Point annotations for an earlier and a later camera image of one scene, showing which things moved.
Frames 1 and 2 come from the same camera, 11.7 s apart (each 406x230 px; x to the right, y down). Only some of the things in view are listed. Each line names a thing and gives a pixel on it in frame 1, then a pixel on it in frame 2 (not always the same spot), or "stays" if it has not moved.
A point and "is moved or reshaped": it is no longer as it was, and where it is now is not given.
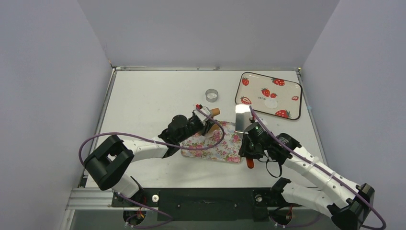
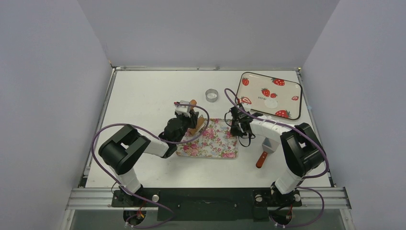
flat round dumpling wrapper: [271, 103] stays
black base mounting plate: [203, 204] stays
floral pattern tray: [226, 150] stays
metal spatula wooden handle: [242, 116] is moved or reshaped
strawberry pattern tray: [270, 95] stays
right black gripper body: [248, 149] to [237, 115]
